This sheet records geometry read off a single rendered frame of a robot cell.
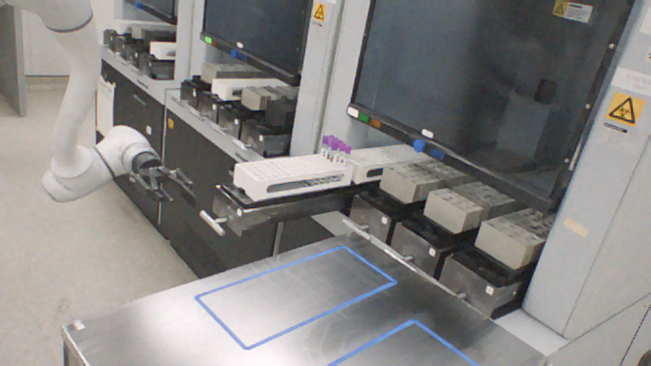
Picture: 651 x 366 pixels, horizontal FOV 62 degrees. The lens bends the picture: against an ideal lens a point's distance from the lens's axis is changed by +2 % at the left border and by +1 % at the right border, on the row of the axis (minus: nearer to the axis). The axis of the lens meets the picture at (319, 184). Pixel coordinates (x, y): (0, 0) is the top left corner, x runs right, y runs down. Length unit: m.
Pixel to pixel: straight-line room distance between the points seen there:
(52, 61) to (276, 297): 3.97
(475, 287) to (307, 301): 0.40
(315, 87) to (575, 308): 0.90
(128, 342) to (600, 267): 0.82
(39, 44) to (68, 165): 3.19
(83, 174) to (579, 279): 1.19
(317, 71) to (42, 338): 1.29
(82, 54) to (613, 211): 1.11
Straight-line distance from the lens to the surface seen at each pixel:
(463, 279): 1.19
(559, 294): 1.19
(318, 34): 1.59
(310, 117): 1.62
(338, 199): 1.37
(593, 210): 1.12
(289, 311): 0.89
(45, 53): 4.70
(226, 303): 0.89
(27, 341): 2.12
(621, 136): 1.08
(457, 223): 1.26
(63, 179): 1.55
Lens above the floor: 1.36
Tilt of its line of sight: 23 degrees down
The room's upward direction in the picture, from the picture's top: 11 degrees clockwise
